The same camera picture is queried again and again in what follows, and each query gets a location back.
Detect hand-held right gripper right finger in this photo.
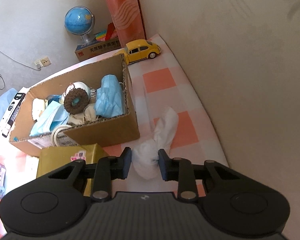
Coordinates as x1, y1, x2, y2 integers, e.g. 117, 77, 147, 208
158, 149, 243, 202

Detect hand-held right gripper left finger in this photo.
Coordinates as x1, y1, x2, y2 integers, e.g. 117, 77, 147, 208
37, 147, 133, 202

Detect white cloth bundle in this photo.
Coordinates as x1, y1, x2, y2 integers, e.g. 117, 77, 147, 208
131, 106, 179, 180

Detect blue face mask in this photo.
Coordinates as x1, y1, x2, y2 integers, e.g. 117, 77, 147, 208
94, 74, 127, 118
29, 102, 70, 137

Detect brown knitted scrunchie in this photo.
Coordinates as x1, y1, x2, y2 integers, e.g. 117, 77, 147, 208
64, 87, 90, 114

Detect blue white plush toy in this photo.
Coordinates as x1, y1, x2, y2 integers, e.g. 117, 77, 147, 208
62, 81, 93, 105

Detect gold cardboard box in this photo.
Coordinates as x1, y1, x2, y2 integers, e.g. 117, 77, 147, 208
36, 143, 110, 198

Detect blue plastic item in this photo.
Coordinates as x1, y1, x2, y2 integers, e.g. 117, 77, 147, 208
45, 94, 65, 103

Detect yellow toy car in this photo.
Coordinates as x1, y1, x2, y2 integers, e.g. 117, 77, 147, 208
112, 39, 162, 65

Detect small printed cardboard box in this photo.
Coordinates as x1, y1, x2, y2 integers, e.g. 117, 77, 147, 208
74, 39, 122, 62

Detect black white long box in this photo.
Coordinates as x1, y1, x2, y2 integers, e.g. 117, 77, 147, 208
0, 92, 25, 138

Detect rainbow pop toy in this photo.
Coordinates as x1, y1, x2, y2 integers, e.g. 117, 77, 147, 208
94, 23, 118, 42

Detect blue globe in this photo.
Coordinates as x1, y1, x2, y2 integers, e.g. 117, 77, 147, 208
64, 5, 95, 46

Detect red patterned gift bag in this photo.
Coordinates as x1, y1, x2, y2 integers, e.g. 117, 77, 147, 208
100, 0, 147, 48

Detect white rope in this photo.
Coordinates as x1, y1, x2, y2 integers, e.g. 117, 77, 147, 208
51, 124, 72, 147

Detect wall socket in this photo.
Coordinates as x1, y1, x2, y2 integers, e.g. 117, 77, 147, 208
34, 57, 52, 69

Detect white cable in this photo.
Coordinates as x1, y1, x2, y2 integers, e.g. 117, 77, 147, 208
0, 42, 38, 68

